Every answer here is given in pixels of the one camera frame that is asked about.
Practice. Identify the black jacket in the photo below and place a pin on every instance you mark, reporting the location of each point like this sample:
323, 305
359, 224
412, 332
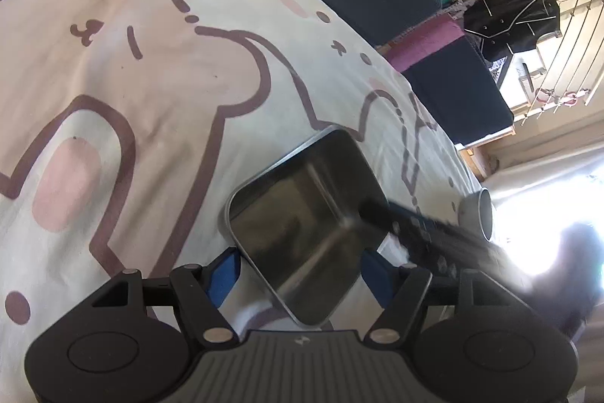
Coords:
514, 20

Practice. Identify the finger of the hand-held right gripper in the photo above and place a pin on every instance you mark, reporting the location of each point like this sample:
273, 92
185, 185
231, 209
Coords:
424, 245
424, 216

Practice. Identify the small round steel bowl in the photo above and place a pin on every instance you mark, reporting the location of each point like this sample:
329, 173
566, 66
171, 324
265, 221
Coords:
472, 214

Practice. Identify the cartoon bunny printed tablecloth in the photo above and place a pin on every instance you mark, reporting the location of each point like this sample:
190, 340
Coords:
141, 77

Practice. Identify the pink cloth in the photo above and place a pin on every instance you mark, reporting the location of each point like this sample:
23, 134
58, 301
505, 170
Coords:
424, 39

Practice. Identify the beige curtain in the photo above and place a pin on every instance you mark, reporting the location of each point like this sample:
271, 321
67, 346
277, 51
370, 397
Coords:
542, 167

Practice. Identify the large square steel bowl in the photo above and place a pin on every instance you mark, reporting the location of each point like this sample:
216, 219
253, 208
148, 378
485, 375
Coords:
292, 214

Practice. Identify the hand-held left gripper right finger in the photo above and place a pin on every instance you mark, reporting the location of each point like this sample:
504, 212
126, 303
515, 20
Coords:
377, 278

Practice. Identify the metal drying rack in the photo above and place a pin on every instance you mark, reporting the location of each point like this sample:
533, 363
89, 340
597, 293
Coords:
566, 97

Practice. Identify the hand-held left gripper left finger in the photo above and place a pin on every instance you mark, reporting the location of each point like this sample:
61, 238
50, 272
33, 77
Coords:
224, 276

